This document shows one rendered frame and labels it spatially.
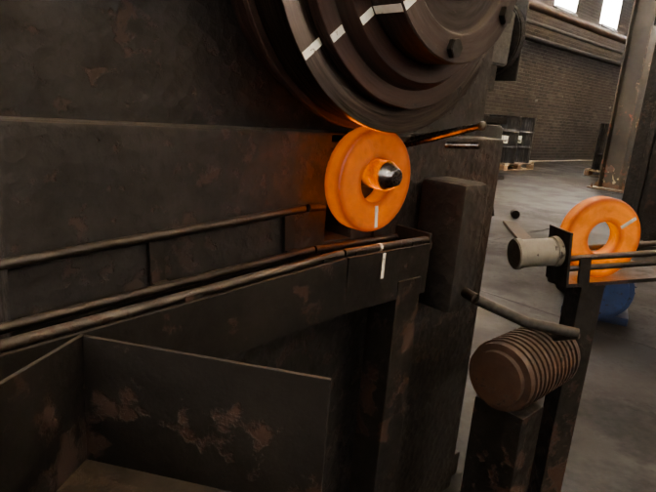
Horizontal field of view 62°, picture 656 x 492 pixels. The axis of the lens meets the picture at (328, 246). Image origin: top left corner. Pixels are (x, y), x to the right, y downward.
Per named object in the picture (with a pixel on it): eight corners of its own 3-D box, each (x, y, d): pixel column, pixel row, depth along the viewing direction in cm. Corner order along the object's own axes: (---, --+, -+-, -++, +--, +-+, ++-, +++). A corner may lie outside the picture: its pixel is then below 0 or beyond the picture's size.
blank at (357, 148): (323, 129, 77) (340, 132, 74) (397, 123, 87) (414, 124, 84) (323, 235, 81) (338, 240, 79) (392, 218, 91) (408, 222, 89)
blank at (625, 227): (576, 286, 110) (586, 292, 107) (544, 224, 106) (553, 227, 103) (640, 244, 110) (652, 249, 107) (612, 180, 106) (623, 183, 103)
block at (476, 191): (402, 299, 106) (417, 175, 100) (428, 292, 112) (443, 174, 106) (448, 316, 99) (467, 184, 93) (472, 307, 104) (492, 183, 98)
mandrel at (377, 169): (307, 177, 90) (308, 149, 89) (327, 175, 93) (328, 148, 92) (386, 193, 78) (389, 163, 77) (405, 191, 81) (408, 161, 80)
